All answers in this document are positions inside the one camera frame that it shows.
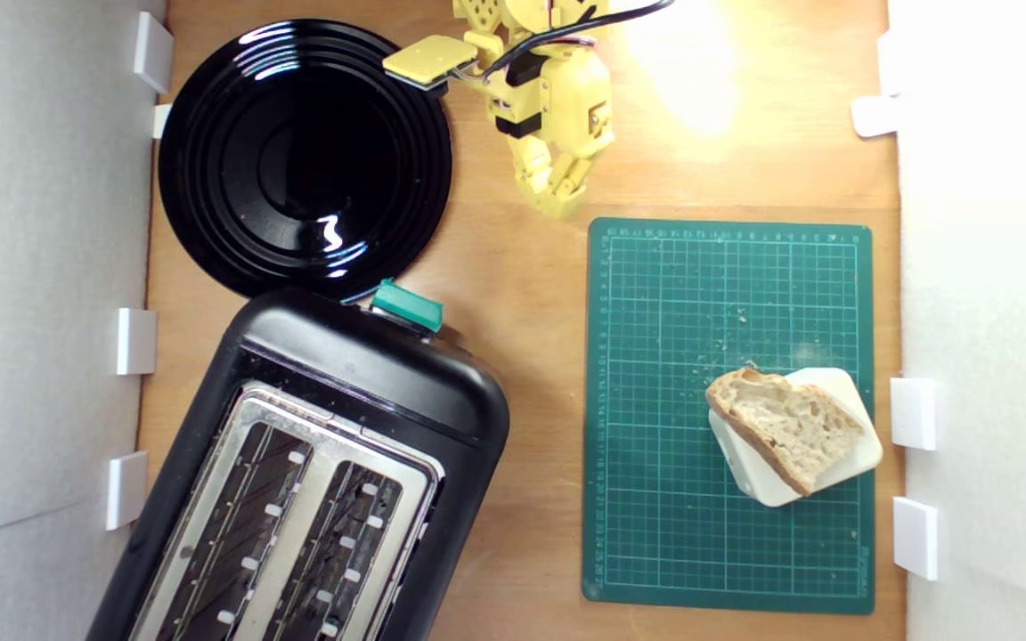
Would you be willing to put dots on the brown bread slice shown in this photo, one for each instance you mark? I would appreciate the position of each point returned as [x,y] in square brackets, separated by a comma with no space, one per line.
[789,423]

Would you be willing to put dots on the white block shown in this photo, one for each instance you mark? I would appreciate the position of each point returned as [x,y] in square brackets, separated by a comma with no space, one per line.
[767,482]

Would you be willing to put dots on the black two-slot toaster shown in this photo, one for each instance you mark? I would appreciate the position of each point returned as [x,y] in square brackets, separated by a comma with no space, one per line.
[370,374]

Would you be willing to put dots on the small white wall clip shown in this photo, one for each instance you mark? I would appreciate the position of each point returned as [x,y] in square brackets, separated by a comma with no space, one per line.
[161,120]

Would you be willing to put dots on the black round plate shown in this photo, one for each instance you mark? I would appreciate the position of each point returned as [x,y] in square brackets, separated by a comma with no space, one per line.
[255,178]

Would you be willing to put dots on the green cutting mat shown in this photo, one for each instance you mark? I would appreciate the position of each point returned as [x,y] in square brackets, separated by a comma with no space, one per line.
[655,356]

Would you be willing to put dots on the yellow camera mount plate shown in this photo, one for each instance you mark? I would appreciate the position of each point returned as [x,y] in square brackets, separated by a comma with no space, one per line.
[430,60]

